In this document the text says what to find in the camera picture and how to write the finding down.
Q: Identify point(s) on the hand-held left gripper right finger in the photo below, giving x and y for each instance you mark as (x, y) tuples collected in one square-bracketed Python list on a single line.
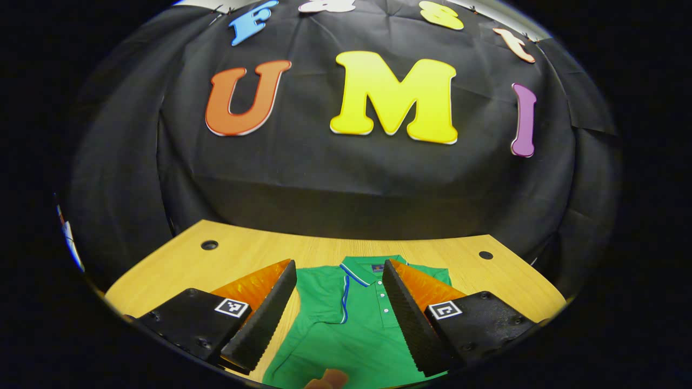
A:
[(413, 329)]

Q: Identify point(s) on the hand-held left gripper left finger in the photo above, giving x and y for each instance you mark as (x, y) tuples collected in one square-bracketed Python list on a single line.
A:
[(265, 324)]

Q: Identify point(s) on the green T-shirt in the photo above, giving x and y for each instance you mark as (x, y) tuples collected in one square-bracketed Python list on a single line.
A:
[(357, 335)]

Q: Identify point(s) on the black backdrop cloth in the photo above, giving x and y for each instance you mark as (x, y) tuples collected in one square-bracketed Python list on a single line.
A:
[(351, 183)]

